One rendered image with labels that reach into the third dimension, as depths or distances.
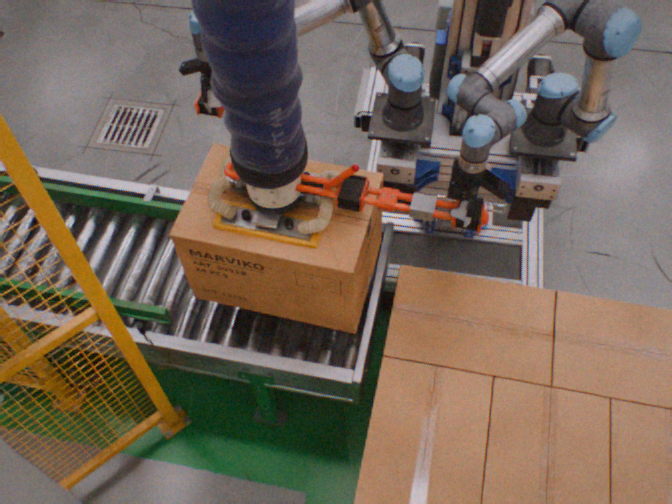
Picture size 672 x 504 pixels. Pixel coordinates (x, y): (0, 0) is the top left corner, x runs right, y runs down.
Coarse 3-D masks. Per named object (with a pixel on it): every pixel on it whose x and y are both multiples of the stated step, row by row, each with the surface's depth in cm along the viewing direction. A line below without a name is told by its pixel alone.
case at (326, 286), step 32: (192, 192) 228; (224, 192) 227; (192, 224) 220; (352, 224) 218; (192, 256) 226; (224, 256) 221; (256, 256) 215; (288, 256) 212; (320, 256) 212; (352, 256) 212; (192, 288) 246; (224, 288) 239; (256, 288) 233; (288, 288) 227; (320, 288) 221; (352, 288) 216; (320, 320) 240; (352, 320) 234
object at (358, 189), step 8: (352, 176) 209; (360, 176) 209; (344, 184) 209; (352, 184) 208; (360, 184) 208; (368, 184) 209; (336, 192) 206; (344, 192) 207; (352, 192) 207; (360, 192) 207; (336, 200) 208; (344, 200) 205; (352, 200) 204; (360, 200) 204; (344, 208) 208; (352, 208) 207; (360, 208) 208
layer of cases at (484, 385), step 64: (448, 320) 258; (512, 320) 258; (576, 320) 257; (640, 320) 257; (384, 384) 245; (448, 384) 244; (512, 384) 244; (576, 384) 243; (640, 384) 243; (384, 448) 232; (448, 448) 232; (512, 448) 231; (576, 448) 231; (640, 448) 230
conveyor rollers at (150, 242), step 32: (0, 192) 296; (0, 224) 287; (32, 224) 289; (96, 224) 287; (160, 224) 286; (96, 256) 277; (128, 256) 280; (160, 256) 277; (64, 288) 271; (128, 288) 268; (160, 288) 271; (192, 320) 261; (256, 320) 260; (288, 320) 260; (320, 352) 253; (352, 352) 251
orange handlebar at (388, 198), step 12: (228, 168) 215; (312, 180) 211; (324, 180) 211; (312, 192) 209; (324, 192) 208; (372, 192) 208; (384, 192) 207; (396, 192) 207; (372, 204) 206; (384, 204) 205; (396, 204) 205; (444, 204) 204; (432, 216) 203; (444, 216) 202
